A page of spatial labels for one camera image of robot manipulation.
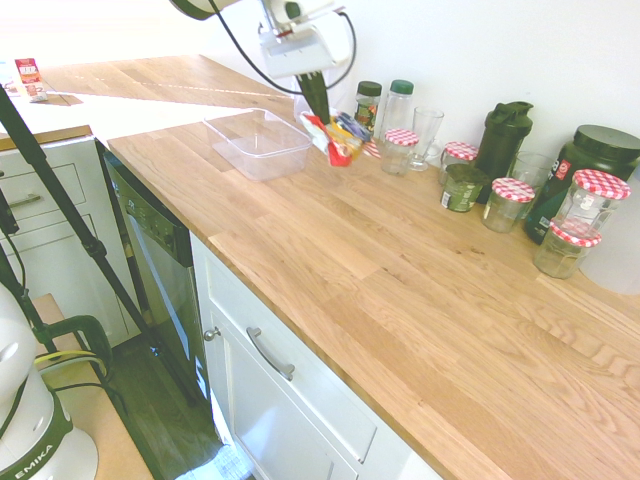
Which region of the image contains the yellow cable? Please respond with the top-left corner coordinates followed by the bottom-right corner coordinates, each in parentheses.
top-left (31, 348), bottom-right (109, 377)

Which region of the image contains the spice jar dark green lid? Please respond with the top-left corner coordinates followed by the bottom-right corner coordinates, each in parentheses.
top-left (353, 80), bottom-right (384, 142)

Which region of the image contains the black camera tripod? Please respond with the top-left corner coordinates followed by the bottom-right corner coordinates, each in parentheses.
top-left (0, 83), bottom-right (201, 407)

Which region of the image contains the black shaker bottle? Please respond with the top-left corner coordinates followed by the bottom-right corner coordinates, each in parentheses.
top-left (473, 100), bottom-right (536, 206)

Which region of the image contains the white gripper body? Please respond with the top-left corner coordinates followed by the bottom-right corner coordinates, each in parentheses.
top-left (258, 8), bottom-right (352, 80)

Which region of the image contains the large jar red checked lid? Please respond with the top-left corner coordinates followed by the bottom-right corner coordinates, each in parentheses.
top-left (553, 168), bottom-right (633, 239)

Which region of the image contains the large black protein tub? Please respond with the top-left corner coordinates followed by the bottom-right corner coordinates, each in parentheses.
top-left (522, 124), bottom-right (640, 247)

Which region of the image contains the brass drawer handle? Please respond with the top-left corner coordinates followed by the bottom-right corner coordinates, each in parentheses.
top-left (6, 193), bottom-right (44, 211)

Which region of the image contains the red striped chip bag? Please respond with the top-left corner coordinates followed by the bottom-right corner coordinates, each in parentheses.
top-left (298, 110), bottom-right (383, 169)

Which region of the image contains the faceted jar red checked lid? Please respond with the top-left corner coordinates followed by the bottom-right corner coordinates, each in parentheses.
top-left (532, 219), bottom-right (604, 280)

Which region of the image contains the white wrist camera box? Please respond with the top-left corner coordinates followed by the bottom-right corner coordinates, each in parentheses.
top-left (263, 0), bottom-right (337, 35)

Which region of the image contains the red and white carton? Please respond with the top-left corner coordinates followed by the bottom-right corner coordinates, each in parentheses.
top-left (13, 57), bottom-right (49, 104)

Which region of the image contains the tall clear glass mug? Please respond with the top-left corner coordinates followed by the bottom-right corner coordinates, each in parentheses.
top-left (406, 106), bottom-right (446, 173)

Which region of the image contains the dark green clamp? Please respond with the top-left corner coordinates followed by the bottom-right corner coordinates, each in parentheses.
top-left (31, 314), bottom-right (115, 382)

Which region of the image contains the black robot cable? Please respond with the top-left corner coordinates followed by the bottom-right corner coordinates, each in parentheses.
top-left (211, 0), bottom-right (359, 98)

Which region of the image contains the clear plastic container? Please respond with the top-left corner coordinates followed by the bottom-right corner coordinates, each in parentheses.
top-left (202, 106), bottom-right (314, 183)

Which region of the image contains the green cup dark lid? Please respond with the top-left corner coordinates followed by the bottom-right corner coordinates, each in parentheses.
top-left (439, 163), bottom-right (491, 214)

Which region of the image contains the white kitchen counter cabinet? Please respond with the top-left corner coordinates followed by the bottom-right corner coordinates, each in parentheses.
top-left (188, 231), bottom-right (444, 480)

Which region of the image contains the small jar red checked lid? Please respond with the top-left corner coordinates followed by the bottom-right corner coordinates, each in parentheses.
top-left (380, 127), bottom-right (420, 177)
top-left (439, 141), bottom-right (480, 187)
top-left (481, 176), bottom-right (537, 235)

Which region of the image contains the clear bottle green lid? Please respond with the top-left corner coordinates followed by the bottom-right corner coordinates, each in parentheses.
top-left (377, 79), bottom-right (416, 151)

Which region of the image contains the black dishwasher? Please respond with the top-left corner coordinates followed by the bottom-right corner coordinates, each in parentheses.
top-left (101, 148), bottom-right (237, 480)

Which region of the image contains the clear glass tumbler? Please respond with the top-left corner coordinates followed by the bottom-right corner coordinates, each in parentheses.
top-left (508, 150), bottom-right (554, 222)

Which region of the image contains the silver drawer handle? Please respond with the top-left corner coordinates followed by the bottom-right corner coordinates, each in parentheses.
top-left (245, 326), bottom-right (297, 383)

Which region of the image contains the white drawer cabinet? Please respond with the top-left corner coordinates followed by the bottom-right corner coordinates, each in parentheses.
top-left (0, 133), bottom-right (142, 351)

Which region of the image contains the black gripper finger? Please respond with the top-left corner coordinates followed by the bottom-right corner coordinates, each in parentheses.
top-left (297, 72), bottom-right (318, 121)
top-left (310, 69), bottom-right (333, 126)

